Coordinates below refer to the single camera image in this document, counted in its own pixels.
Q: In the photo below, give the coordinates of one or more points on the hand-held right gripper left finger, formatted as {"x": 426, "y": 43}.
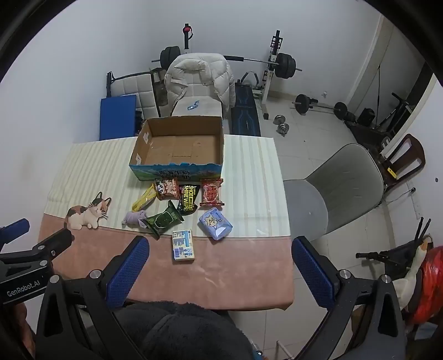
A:
{"x": 128, "y": 273}

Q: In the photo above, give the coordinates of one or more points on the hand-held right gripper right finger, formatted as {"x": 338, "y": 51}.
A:
{"x": 313, "y": 273}

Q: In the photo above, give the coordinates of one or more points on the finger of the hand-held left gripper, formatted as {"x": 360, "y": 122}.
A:
{"x": 14, "y": 229}
{"x": 57, "y": 241}

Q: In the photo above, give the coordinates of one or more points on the purple sock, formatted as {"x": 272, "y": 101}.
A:
{"x": 133, "y": 217}

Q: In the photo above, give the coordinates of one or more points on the white and blue tissue pack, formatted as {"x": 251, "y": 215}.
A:
{"x": 182, "y": 244}

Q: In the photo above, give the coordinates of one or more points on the green snack packet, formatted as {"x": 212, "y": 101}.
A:
{"x": 162, "y": 218}

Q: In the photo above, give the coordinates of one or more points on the yellow snack packet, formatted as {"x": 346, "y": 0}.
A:
{"x": 145, "y": 199}

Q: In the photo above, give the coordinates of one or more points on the red panda snack packet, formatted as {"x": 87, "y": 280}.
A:
{"x": 166, "y": 188}

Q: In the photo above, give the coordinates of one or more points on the black wipes packet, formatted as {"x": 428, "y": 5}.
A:
{"x": 188, "y": 198}

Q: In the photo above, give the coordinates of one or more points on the cardboard box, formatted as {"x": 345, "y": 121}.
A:
{"x": 173, "y": 149}

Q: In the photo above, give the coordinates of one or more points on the person's black fleece clothing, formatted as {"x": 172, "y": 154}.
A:
{"x": 187, "y": 332}

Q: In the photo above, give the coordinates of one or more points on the white goose plush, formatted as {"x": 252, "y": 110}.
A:
{"x": 405, "y": 287}

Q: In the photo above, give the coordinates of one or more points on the grey shell chair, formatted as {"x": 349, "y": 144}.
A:
{"x": 346, "y": 180}

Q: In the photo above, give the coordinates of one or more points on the red plastic bag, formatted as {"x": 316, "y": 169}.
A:
{"x": 429, "y": 287}

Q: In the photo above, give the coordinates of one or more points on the blue folded mat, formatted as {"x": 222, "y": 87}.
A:
{"x": 117, "y": 116}

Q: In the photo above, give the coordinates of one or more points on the black speaker box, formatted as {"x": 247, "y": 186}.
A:
{"x": 366, "y": 117}

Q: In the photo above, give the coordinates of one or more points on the dark wooden chair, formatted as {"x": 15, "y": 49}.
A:
{"x": 413, "y": 142}

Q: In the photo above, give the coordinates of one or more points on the short barbell with black plates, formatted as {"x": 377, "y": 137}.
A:
{"x": 304, "y": 103}

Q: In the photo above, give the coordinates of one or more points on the black and blue weight bench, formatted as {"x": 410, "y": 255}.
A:
{"x": 245, "y": 114}

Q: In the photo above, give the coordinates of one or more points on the white padded folding chair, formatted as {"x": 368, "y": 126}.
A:
{"x": 138, "y": 86}

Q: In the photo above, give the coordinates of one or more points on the small blue packet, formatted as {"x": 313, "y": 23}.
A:
{"x": 193, "y": 105}

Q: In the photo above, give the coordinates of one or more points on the black folded exercise equipment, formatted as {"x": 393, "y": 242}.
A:
{"x": 398, "y": 114}

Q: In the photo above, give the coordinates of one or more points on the beige upholstered chair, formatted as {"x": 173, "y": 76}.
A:
{"x": 207, "y": 108}

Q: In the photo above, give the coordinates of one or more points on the long barbell with black plates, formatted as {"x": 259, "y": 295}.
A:
{"x": 285, "y": 64}

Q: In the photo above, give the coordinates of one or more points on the white puffer jacket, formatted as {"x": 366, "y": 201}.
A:
{"x": 197, "y": 72}

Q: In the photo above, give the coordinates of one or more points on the white barbell rack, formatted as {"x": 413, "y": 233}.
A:
{"x": 273, "y": 52}

